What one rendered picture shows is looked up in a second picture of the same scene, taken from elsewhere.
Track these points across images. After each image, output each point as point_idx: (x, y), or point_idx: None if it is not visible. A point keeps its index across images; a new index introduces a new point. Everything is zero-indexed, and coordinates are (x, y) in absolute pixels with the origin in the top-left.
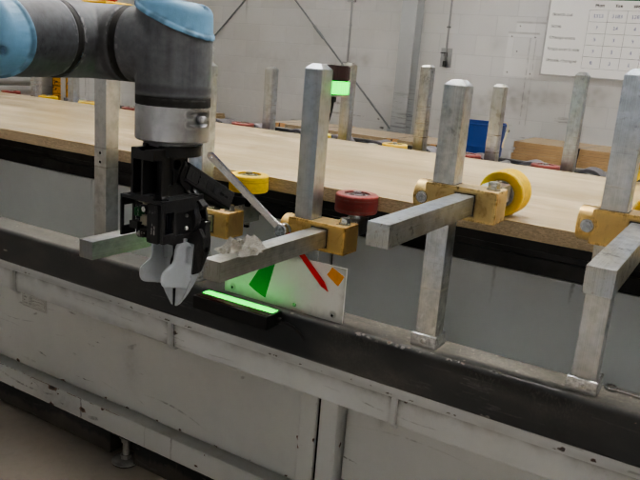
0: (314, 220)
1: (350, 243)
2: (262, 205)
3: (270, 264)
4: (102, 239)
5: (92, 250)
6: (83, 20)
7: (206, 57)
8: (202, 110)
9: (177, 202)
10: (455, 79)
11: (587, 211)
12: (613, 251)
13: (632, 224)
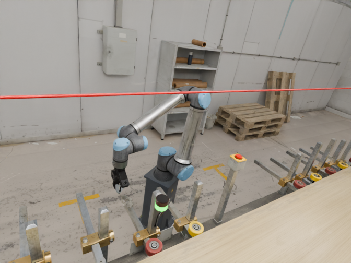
0: (145, 229)
1: (135, 241)
2: (158, 217)
3: (127, 213)
4: (158, 189)
5: (156, 189)
6: (127, 138)
7: (113, 152)
8: (113, 160)
9: (112, 172)
10: (103, 206)
11: (46, 251)
12: (23, 218)
13: (27, 254)
